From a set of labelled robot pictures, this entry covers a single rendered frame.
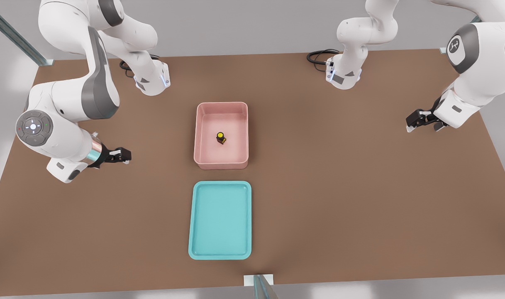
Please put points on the pale blue-green tray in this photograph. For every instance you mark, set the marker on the pale blue-green tray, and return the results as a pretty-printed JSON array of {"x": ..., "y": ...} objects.
[{"x": 220, "y": 220}]

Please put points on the pink plastic box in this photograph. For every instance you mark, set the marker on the pink plastic box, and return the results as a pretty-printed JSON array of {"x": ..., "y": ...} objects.
[{"x": 221, "y": 136}]

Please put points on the yellow and black button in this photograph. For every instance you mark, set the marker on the yellow and black button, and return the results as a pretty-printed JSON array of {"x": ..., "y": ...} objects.
[{"x": 220, "y": 137}]

